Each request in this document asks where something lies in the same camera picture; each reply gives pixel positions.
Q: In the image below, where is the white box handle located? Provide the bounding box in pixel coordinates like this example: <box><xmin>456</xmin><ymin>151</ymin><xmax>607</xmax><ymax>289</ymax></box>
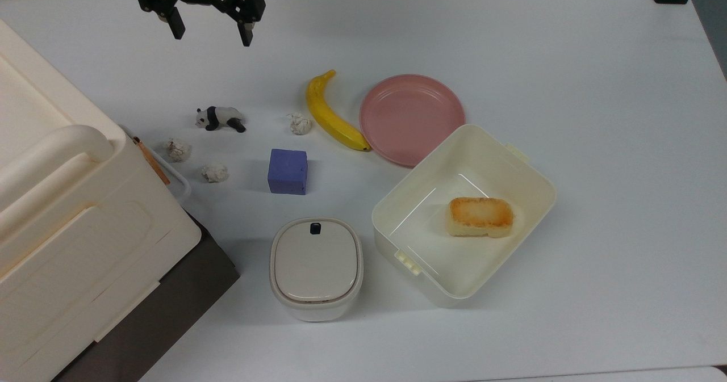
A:
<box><xmin>119</xmin><ymin>124</ymin><xmax>192</xmax><ymax>201</ymax></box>

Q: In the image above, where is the toasted bread piece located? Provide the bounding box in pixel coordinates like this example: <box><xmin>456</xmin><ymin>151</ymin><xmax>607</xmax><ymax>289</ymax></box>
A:
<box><xmin>447</xmin><ymin>196</ymin><xmax>515</xmax><ymax>239</ymax></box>

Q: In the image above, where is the large cream plastic cabinet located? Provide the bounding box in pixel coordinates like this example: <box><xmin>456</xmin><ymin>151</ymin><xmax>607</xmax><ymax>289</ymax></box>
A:
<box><xmin>0</xmin><ymin>19</ymin><xmax>202</xmax><ymax>382</ymax></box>

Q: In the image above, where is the purple foam cube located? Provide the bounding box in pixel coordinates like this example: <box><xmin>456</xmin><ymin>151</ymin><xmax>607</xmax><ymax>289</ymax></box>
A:
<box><xmin>268</xmin><ymin>148</ymin><xmax>308</xmax><ymax>195</ymax></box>

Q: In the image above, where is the yellow banana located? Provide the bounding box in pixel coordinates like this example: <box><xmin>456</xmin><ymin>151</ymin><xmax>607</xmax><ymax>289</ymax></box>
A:
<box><xmin>307</xmin><ymin>69</ymin><xmax>372</xmax><ymax>153</ymax></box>

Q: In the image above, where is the black and white panda toy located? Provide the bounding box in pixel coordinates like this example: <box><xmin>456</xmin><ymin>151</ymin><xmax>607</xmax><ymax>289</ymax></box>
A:
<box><xmin>196</xmin><ymin>106</ymin><xmax>247</xmax><ymax>133</ymax></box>

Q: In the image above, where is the pink round plate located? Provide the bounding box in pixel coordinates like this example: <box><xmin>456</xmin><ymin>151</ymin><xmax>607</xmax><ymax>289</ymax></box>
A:
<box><xmin>359</xmin><ymin>74</ymin><xmax>466</xmax><ymax>168</ymax></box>

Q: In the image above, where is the small white lidded bin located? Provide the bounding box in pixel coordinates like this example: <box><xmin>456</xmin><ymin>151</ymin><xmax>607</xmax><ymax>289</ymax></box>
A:
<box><xmin>269</xmin><ymin>217</ymin><xmax>364</xmax><ymax>322</ymax></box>

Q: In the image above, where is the crumpled white paper ball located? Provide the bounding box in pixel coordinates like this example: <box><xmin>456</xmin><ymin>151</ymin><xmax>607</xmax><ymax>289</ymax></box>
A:
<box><xmin>164</xmin><ymin>138</ymin><xmax>192</xmax><ymax>163</ymax></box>
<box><xmin>200</xmin><ymin>163</ymin><xmax>229</xmax><ymax>183</ymax></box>
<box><xmin>286</xmin><ymin>113</ymin><xmax>313</xmax><ymax>136</ymax></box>

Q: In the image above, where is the cream plastic open container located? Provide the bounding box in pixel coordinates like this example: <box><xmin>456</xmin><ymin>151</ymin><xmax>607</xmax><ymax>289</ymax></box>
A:
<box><xmin>372</xmin><ymin>124</ymin><xmax>557</xmax><ymax>308</ymax></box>

